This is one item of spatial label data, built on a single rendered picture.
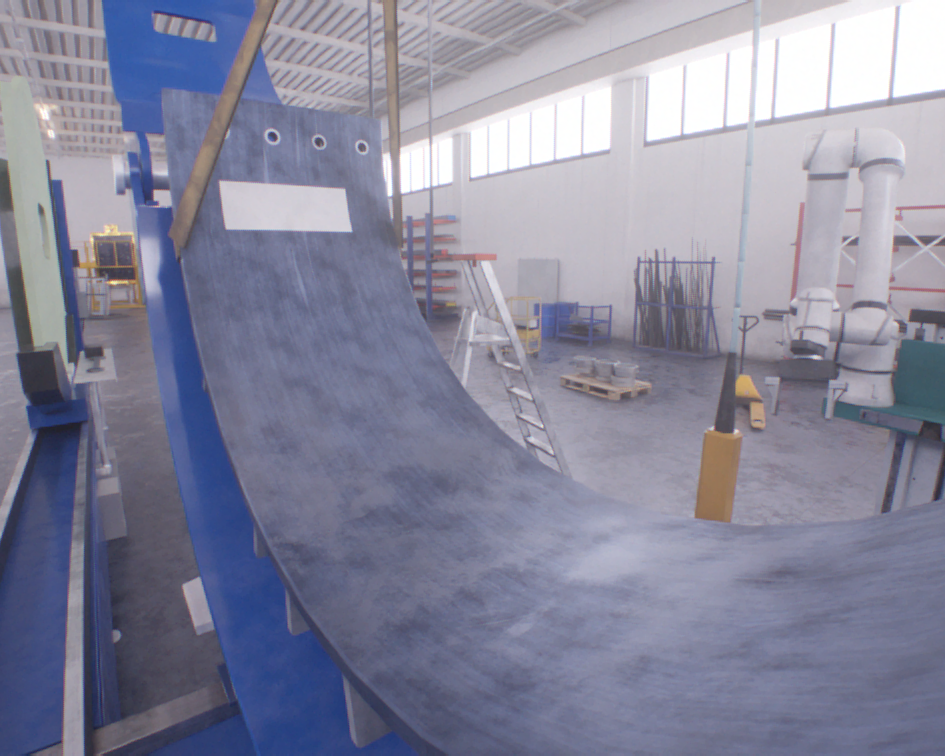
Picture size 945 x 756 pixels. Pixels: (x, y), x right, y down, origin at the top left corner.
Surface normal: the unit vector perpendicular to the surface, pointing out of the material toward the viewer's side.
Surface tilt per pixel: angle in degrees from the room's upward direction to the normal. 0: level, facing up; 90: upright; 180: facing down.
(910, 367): 90
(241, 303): 55
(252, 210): 75
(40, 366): 89
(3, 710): 0
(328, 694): 11
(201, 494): 41
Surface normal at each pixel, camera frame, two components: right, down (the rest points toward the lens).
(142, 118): 0.60, 0.22
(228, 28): 0.54, -0.24
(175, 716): 0.00, -0.98
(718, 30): -0.80, 0.13
